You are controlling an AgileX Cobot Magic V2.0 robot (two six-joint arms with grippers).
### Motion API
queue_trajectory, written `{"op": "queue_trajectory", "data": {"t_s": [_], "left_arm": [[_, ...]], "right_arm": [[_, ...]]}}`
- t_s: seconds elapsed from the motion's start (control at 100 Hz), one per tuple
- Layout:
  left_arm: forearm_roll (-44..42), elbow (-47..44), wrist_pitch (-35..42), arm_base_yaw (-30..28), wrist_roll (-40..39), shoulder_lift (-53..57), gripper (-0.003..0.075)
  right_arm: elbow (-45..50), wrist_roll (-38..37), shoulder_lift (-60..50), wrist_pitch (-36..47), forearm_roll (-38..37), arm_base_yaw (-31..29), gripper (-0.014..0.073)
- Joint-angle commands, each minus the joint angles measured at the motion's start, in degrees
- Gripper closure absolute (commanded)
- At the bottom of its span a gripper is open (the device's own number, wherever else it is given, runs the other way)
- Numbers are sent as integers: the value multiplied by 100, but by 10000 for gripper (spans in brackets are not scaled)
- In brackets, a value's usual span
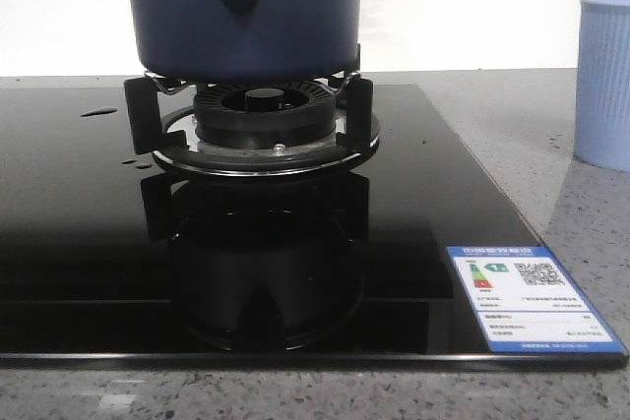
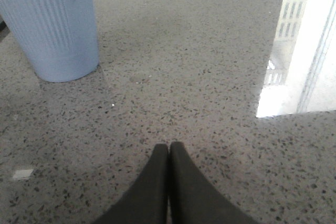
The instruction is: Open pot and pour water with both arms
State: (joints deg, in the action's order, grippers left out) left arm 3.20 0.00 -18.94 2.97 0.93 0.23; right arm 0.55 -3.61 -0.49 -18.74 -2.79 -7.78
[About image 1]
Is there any light blue ribbed cup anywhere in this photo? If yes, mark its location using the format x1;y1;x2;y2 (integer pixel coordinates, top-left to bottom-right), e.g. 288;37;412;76
574;0;629;172

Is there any black right pot support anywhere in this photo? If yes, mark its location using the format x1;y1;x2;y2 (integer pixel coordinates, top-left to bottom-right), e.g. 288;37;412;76
124;61;380;179

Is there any dark blue cooking pot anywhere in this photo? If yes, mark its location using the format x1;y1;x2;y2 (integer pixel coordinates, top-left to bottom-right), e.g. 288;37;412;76
130;0;360;84

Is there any black right burner head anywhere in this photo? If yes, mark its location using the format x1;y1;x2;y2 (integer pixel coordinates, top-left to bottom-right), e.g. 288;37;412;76
193;81;336;149

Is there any blue energy label sticker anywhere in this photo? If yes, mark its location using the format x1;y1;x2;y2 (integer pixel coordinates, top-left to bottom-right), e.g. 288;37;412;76
447;246;625;353

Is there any black glass gas cooktop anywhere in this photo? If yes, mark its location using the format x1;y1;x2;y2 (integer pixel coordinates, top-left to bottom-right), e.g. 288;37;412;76
1;86;628;371

